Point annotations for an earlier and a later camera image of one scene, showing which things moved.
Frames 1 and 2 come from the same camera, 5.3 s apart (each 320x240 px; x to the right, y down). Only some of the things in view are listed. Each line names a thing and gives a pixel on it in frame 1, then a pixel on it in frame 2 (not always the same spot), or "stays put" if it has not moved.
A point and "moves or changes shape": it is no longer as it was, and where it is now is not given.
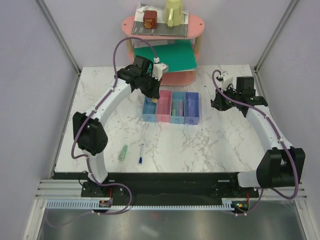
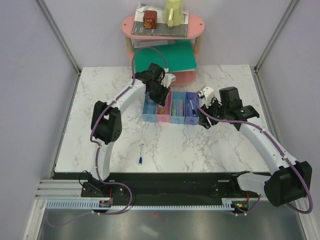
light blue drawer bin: x=149 y=109 stays put
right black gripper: x=218 y=103 to x=203 y=121
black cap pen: x=208 y=92 moves or changes shape
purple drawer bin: x=192 y=108 stays put
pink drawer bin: x=164 y=107 stays put
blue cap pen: x=141 y=154 stays put
